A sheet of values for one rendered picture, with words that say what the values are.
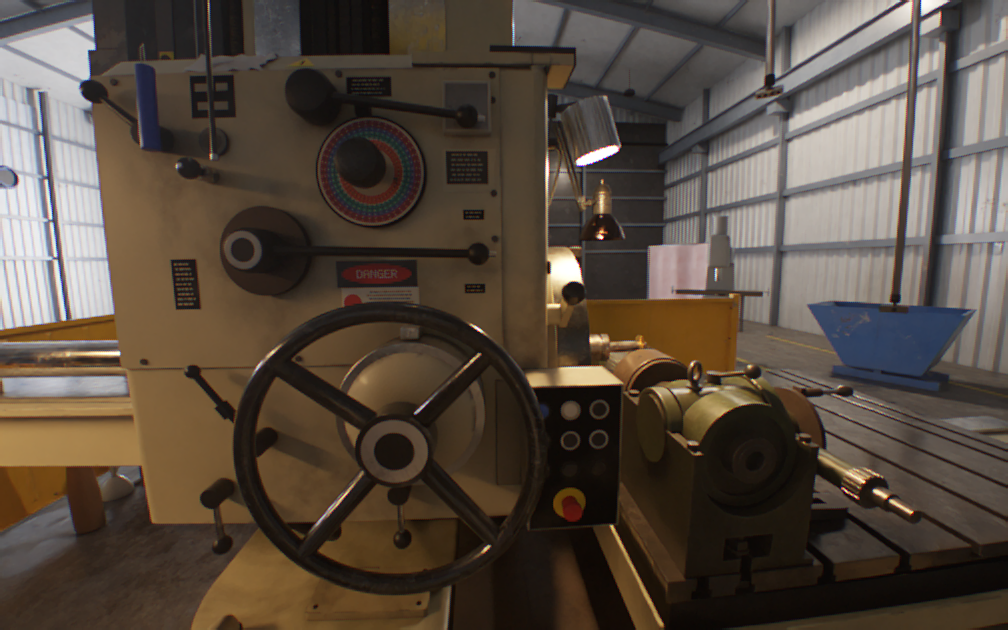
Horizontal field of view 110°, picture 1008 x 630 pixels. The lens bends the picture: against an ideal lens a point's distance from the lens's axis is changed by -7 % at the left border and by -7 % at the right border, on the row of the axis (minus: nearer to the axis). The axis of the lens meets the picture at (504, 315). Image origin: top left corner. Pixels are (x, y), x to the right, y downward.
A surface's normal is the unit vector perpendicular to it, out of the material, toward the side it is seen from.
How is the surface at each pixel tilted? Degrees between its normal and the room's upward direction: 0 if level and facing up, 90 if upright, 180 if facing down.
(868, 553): 0
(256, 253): 90
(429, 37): 90
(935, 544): 0
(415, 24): 90
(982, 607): 90
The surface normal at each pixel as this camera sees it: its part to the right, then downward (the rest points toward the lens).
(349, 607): -0.01, -0.99
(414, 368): 0.10, -0.38
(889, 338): -0.84, 0.07
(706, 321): 0.06, 0.12
